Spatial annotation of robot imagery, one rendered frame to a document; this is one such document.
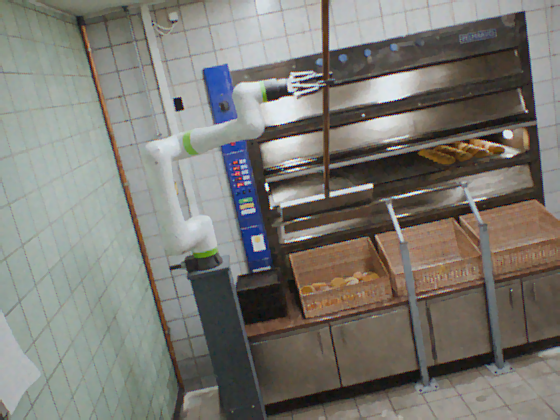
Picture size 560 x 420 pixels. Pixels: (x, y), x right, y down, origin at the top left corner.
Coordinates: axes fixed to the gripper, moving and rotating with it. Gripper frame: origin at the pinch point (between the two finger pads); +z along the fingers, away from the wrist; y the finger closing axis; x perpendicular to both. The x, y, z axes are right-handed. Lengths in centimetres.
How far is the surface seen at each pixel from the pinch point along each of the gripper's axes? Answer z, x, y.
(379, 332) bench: 17, -153, 72
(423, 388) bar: 37, -174, 106
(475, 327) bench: 76, -161, 80
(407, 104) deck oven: 69, -110, -59
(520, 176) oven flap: 140, -152, -11
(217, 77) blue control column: -48, -82, -87
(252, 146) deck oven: -35, -115, -54
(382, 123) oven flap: 51, -117, -53
